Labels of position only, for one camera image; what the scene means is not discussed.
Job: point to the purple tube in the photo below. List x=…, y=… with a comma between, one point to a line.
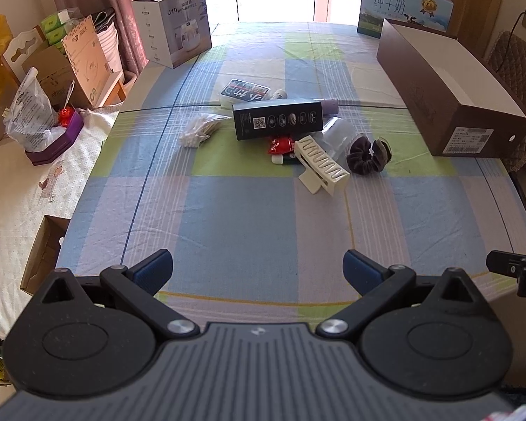
x=331, y=105

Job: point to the brown scrunchie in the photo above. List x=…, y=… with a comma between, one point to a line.
x=368, y=155

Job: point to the red packet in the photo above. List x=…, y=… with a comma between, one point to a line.
x=282, y=144

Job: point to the cartoon print white cloth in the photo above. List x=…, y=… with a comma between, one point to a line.
x=22, y=193

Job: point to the clear printed plastic bag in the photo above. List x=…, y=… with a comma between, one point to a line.
x=28, y=114

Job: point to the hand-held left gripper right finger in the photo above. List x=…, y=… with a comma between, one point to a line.
x=361, y=269

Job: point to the white plastic bucket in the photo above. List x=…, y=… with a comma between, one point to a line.
x=108, y=39

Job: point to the blue milk carton box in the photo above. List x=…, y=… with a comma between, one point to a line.
x=403, y=8

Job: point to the clear plastic container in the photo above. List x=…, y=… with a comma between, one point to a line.
x=337, y=133

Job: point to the small open cardboard box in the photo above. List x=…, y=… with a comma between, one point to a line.
x=44, y=250

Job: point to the bag of cotton swabs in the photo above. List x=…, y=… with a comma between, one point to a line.
x=199, y=129

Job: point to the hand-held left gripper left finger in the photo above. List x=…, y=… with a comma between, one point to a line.
x=151, y=272

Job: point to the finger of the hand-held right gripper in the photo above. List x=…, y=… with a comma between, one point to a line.
x=504, y=263

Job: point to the small white bottle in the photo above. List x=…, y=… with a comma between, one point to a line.
x=280, y=159

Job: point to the green tissue pack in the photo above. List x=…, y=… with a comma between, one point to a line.
x=55, y=20
x=57, y=37

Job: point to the plain brown cardboard box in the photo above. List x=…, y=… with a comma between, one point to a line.
x=48, y=79

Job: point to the printed kraft cardboard box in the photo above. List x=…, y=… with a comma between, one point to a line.
x=85, y=57

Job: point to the wooden chair back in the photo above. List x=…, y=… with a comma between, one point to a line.
x=19, y=48

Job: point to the red ornament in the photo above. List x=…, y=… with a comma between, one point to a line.
x=64, y=117

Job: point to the white humidifier box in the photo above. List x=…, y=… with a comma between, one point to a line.
x=175, y=22

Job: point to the brown shoe box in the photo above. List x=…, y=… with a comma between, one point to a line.
x=442, y=79

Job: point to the purple box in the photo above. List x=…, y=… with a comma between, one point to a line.
x=68, y=133

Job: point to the long black box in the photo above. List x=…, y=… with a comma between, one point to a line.
x=276, y=118

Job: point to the cream hair claw clip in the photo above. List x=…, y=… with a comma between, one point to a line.
x=322, y=166

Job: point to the quilted brown chair cover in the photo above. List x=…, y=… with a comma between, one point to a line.
x=519, y=65

